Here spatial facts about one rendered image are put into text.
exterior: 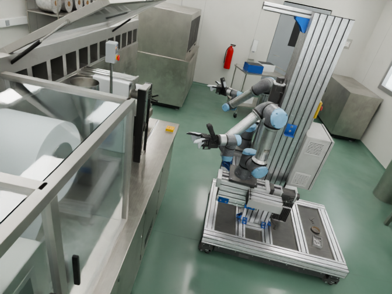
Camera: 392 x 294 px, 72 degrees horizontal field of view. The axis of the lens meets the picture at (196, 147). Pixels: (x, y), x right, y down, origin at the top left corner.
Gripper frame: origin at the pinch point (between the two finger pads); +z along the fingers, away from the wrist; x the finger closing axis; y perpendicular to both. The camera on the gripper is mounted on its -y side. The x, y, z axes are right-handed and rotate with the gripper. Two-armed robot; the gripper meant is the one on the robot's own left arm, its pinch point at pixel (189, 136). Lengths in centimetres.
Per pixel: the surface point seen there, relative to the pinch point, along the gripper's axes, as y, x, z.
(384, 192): 103, 64, -306
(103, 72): -27, 43, 50
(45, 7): -62, 377, 133
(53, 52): -40, 17, 75
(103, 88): -18, 37, 50
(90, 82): -28, 6, 57
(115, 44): -48, 6, 45
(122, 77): -27, 35, 38
